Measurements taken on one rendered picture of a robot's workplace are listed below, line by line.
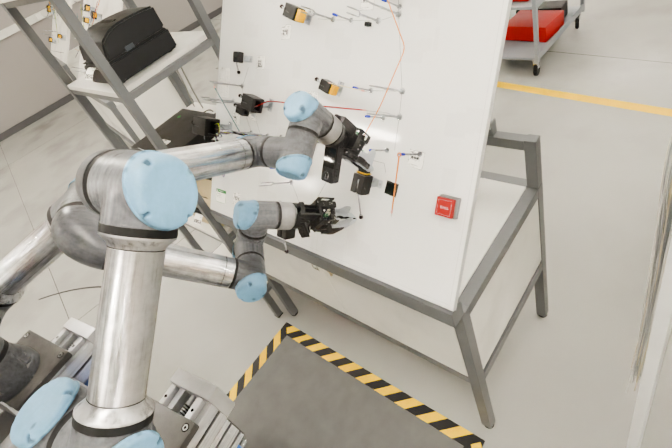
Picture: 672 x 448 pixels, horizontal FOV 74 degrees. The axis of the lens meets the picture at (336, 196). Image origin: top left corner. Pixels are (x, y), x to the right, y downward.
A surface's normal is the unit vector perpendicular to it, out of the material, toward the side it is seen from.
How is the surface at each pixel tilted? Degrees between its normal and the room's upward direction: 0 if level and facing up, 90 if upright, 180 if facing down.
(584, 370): 0
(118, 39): 90
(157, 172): 86
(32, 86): 90
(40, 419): 8
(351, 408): 0
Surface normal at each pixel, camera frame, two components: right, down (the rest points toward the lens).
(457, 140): -0.66, 0.07
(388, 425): -0.32, -0.72
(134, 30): 0.76, 0.20
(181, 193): 0.84, -0.04
